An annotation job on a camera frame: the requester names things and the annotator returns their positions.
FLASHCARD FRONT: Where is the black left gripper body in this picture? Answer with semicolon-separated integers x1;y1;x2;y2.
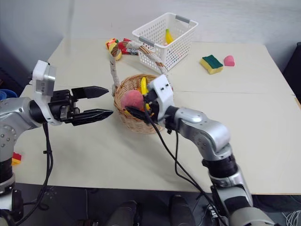
48;89;80;123

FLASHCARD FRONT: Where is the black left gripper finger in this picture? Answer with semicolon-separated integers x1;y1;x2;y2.
71;86;110;100
70;108;114;126

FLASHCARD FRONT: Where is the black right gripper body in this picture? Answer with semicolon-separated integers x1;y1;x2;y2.
143;90;161;119

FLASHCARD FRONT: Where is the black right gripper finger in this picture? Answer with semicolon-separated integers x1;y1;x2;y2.
124;106;151;125

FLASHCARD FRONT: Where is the pink toy peach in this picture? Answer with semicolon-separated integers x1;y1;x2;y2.
120;90;145;113

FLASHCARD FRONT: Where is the white plastic lattice basket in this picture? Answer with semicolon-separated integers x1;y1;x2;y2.
132;12;199;73

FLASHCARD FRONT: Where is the small yellow toy banana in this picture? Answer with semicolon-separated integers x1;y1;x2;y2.
140;76;149;95

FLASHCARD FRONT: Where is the toy burger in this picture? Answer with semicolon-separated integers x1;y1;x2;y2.
104;37;119;49

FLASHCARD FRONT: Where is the blue object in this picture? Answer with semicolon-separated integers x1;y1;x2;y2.
0;89;17;99

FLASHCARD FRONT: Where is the red snack packet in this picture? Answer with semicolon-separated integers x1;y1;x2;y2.
117;37;140;57

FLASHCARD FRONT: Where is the large yellow toy banana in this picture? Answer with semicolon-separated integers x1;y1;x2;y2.
164;28;175;45

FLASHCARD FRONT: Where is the yellow and green sponge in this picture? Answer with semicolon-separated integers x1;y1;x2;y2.
200;54;224;75

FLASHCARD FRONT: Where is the red and yellow toy block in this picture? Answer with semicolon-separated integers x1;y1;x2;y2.
11;152;23;166

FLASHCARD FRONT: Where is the pink toy fruit wedge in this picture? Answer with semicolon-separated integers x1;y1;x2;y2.
223;55;236;67

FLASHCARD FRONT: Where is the wicker basket with handle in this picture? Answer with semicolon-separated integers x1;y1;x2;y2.
108;40;174;135

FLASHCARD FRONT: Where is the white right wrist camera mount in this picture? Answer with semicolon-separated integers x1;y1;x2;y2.
147;74;175;123

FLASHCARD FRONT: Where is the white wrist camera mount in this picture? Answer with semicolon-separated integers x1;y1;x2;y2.
31;60;60;126
147;74;175;123

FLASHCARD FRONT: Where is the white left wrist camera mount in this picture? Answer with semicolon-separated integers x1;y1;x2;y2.
31;60;60;126

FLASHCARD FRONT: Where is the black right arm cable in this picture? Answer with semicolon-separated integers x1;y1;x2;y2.
173;129;212;196
144;109;232;222

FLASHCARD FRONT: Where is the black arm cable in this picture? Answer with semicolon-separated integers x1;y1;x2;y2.
144;109;232;222
173;129;212;196
13;121;54;223

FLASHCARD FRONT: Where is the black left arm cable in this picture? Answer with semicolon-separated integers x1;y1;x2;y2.
13;121;54;223

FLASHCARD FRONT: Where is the white wire bundle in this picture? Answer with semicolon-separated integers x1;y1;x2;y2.
281;209;301;226

